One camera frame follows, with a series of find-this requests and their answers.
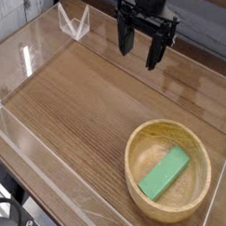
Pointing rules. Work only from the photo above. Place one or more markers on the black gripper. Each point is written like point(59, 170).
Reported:
point(149, 16)

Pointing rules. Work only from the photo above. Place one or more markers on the green rectangular block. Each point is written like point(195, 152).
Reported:
point(161, 176)

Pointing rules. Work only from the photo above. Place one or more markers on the clear acrylic tray wall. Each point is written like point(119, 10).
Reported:
point(68, 108)

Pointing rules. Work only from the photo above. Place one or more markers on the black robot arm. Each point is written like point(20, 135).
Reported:
point(151, 17)

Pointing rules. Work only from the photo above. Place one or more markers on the clear acrylic corner bracket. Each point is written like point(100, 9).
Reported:
point(75, 28)

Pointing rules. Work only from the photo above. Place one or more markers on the brown wooden bowl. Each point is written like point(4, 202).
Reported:
point(146, 146)

